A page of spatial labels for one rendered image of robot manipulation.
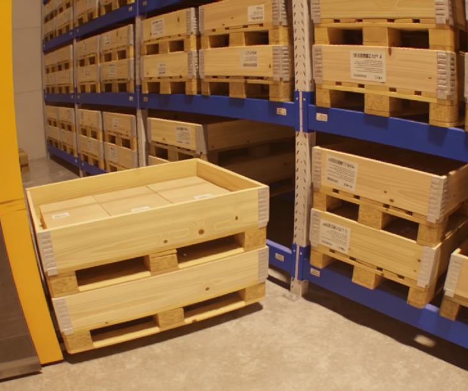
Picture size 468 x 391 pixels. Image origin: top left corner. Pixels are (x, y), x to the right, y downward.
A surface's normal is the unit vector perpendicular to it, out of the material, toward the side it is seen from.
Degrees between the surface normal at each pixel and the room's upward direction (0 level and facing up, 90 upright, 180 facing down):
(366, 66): 90
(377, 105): 90
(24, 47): 90
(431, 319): 90
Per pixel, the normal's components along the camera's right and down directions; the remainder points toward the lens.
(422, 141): -0.77, 0.21
